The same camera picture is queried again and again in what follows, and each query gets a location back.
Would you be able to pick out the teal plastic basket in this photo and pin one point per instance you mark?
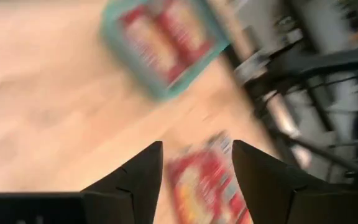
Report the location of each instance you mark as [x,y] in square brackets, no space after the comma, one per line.
[158,91]

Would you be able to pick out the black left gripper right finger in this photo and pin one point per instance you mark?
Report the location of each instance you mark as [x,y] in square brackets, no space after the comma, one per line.
[275,199]

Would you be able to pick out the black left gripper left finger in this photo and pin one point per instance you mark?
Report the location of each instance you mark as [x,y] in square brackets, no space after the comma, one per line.
[120,199]

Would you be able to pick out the red Orville popcorn bag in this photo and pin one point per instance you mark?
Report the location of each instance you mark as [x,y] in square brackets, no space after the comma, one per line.
[221,144]
[188,193]
[185,31]
[145,46]

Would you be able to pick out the black aluminium table frame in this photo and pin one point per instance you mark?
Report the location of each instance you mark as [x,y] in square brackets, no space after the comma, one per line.
[322,152]

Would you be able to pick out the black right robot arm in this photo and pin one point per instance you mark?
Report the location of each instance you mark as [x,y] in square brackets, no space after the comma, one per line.
[337,59]

